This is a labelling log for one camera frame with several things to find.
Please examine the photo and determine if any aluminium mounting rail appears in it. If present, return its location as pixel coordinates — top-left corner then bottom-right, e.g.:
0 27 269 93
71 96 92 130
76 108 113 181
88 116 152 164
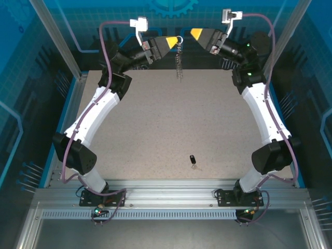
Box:
33 178 311 210

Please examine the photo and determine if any aluminium frame post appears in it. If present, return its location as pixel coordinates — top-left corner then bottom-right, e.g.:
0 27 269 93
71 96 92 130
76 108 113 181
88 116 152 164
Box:
261 0 313 79
29 0 83 80

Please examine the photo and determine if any blue-edged table side rail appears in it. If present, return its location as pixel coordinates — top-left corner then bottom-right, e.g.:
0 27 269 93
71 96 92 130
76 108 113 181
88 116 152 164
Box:
43 74 88 189
261 74 307 189

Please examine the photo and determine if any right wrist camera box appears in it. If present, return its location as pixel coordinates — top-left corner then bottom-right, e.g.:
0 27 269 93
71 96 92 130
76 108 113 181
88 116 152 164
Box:
222 9 244 36

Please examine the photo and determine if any small green-lit circuit board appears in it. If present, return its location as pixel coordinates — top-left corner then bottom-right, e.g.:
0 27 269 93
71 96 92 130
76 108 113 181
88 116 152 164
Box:
93 203 109 216
237 207 260 217

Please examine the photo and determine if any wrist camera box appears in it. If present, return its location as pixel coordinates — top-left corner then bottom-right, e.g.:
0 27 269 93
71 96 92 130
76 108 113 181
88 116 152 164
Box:
222 9 244 36
129 17 149 46

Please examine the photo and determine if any metal tray frame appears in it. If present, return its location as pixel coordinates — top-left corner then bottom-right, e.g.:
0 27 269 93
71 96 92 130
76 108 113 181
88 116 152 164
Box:
14 201 321 249

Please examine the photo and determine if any slotted grey cable duct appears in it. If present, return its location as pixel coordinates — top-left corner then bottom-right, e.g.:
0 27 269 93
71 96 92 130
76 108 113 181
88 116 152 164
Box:
40 210 305 220

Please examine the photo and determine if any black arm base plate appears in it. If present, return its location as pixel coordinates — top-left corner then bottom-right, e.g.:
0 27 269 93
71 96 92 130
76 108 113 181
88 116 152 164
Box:
216 188 265 208
79 189 127 208

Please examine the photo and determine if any grey key holder with rings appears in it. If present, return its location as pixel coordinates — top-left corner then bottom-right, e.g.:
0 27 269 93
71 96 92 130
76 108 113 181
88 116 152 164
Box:
174 35 184 84

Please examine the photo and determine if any black key fob with key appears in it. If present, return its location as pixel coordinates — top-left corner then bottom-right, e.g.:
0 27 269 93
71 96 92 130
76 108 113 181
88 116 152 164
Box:
188 154 203 172

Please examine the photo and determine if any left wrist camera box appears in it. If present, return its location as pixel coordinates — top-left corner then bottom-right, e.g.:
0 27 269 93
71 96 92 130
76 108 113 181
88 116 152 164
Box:
129 17 149 46

